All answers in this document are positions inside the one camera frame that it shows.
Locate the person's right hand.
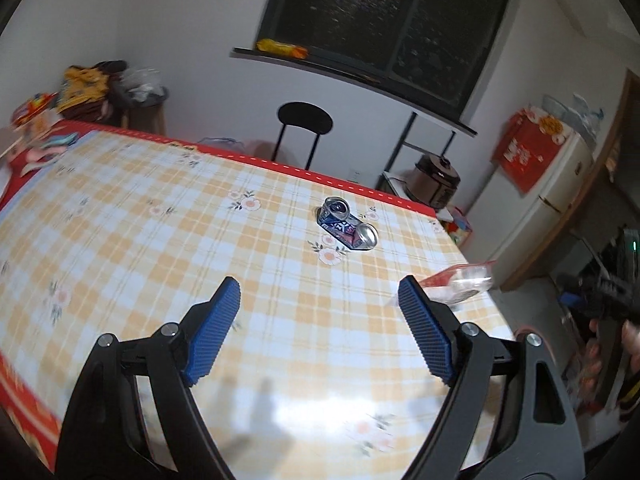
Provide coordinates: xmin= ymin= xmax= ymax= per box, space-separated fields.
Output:
xmin=582 ymin=317 xmax=640 ymax=391

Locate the red yellow woven bag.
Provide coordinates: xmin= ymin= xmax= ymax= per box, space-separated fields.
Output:
xmin=442 ymin=205 xmax=473 ymax=248

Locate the clear packet with red strip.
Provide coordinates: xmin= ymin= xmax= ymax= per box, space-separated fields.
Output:
xmin=417 ymin=260 xmax=498 ymax=306

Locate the black window sill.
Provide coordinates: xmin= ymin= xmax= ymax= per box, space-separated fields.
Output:
xmin=230 ymin=46 xmax=478 ymax=137

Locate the brown pressure cooker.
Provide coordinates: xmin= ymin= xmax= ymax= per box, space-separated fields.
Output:
xmin=402 ymin=152 xmax=462 ymax=209

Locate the brown wooden stool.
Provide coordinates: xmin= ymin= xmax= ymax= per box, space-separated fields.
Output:
xmin=122 ymin=95 xmax=167 ymax=133

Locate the pink teal packet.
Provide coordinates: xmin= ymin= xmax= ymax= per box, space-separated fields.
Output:
xmin=20 ymin=130 xmax=81 ymax=163

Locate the cream refrigerator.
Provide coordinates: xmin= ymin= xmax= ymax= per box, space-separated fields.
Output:
xmin=462 ymin=125 xmax=596 ymax=273

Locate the black rack with white shelf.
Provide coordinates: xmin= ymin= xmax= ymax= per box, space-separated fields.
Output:
xmin=382 ymin=111 xmax=457 ymax=198

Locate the yellow patterned cloth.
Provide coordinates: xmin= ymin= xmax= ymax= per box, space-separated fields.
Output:
xmin=56 ymin=66 xmax=110 ymax=113

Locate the yellow snack packet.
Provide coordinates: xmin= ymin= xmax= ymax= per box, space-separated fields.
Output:
xmin=256 ymin=38 xmax=308 ymax=58

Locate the clear plastic bag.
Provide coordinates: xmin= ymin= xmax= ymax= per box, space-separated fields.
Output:
xmin=122 ymin=67 xmax=168 ymax=106

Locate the crushed blue drink can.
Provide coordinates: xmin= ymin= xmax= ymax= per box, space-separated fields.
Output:
xmin=316 ymin=196 xmax=379 ymax=251

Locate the dark window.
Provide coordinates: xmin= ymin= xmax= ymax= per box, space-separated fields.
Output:
xmin=260 ymin=0 xmax=518 ymax=121

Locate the dark cloth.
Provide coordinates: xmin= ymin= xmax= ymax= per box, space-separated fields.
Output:
xmin=92 ymin=60 xmax=132 ymax=126

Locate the crumpled clear plastic sheet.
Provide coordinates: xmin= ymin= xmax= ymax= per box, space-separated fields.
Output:
xmin=540 ymin=92 xmax=606 ymax=141

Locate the red printed cloth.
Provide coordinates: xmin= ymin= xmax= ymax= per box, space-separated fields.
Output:
xmin=491 ymin=107 xmax=573 ymax=196

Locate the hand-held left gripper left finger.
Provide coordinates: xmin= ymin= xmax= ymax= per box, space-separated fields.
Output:
xmin=55 ymin=276 xmax=242 ymax=480

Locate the black round-back chair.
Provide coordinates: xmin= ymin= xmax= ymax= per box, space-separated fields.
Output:
xmin=272 ymin=102 xmax=334 ymax=171

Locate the red yellow packet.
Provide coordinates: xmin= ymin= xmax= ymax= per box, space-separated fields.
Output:
xmin=11 ymin=92 xmax=58 ymax=128

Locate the yellow checkered tablecloth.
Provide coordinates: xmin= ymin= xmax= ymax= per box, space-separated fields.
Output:
xmin=0 ymin=127 xmax=516 ymax=480

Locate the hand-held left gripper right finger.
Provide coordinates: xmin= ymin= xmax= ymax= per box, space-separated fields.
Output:
xmin=397 ymin=275 xmax=586 ymax=480

